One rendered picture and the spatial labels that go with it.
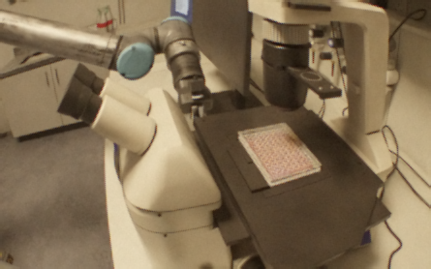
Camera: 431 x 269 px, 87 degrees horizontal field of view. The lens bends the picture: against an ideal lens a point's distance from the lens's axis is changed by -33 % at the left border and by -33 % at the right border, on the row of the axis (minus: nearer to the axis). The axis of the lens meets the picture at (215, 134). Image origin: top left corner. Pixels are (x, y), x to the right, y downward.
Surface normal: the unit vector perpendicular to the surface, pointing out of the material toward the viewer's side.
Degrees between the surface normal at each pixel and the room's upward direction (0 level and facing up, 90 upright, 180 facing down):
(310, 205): 0
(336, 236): 0
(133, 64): 92
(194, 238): 90
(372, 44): 90
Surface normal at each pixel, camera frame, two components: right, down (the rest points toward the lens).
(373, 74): 0.29, 0.50
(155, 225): -0.10, 0.53
